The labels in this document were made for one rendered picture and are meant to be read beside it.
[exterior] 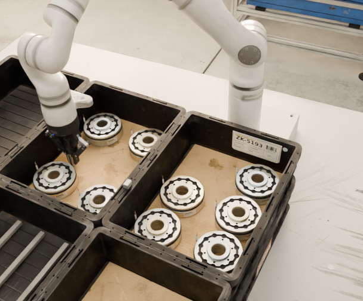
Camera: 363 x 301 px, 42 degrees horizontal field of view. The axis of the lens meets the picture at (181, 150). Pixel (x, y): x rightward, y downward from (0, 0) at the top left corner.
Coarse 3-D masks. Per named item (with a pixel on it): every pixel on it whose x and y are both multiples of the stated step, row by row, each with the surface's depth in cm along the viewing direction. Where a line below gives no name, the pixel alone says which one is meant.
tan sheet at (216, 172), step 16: (192, 160) 121; (208, 160) 121; (224, 160) 121; (240, 160) 120; (192, 176) 117; (208, 176) 117; (224, 176) 117; (208, 192) 113; (224, 192) 113; (208, 208) 110; (192, 224) 107; (208, 224) 107; (192, 240) 104; (192, 256) 101
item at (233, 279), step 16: (192, 112) 119; (176, 128) 115; (240, 128) 114; (288, 144) 110; (144, 176) 105; (288, 176) 103; (128, 192) 101; (112, 208) 98; (272, 208) 97; (112, 224) 95; (144, 240) 92; (256, 240) 91; (176, 256) 90; (240, 256) 89; (208, 272) 87; (224, 272) 87; (240, 272) 86
